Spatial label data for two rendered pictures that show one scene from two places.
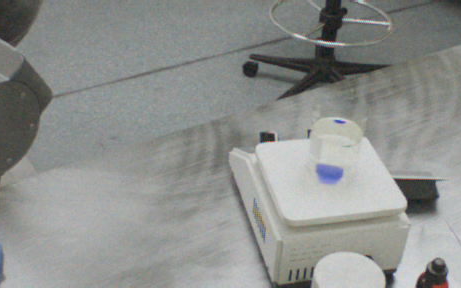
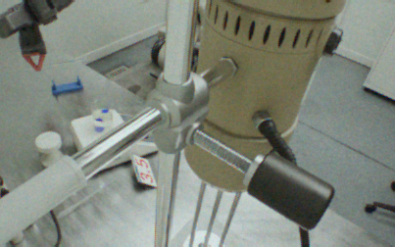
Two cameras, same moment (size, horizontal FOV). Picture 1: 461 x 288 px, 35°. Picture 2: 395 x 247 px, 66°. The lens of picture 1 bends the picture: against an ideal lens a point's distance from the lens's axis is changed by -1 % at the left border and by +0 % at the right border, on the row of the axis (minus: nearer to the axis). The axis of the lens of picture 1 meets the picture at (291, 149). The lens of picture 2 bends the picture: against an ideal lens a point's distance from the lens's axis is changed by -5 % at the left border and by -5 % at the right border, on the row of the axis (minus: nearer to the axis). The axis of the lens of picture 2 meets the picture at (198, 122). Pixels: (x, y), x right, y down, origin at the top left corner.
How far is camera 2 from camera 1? 89 cm
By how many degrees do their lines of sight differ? 55
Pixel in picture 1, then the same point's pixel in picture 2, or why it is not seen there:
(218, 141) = not seen: hidden behind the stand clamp
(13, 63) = (4, 17)
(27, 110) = (5, 28)
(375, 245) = not seen: hidden behind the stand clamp
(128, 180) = (123, 103)
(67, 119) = (302, 136)
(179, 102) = (346, 168)
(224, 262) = not seen: hidden behind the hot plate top
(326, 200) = (83, 128)
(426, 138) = (192, 183)
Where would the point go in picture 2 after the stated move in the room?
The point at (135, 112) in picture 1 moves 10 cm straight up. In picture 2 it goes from (325, 155) to (331, 144)
